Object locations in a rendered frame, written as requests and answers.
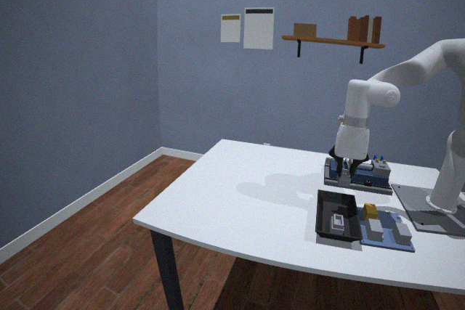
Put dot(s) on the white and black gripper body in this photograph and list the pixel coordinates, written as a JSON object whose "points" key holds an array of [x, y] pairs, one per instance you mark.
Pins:
{"points": [[352, 142]]}

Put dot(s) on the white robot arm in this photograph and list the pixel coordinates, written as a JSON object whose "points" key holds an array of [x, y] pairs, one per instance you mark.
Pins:
{"points": [[361, 95]]}

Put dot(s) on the small yellow block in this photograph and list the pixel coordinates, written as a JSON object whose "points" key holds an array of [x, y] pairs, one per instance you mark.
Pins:
{"points": [[369, 211]]}

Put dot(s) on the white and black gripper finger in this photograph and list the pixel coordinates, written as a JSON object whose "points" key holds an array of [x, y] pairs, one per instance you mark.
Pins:
{"points": [[355, 164], [337, 159]]}

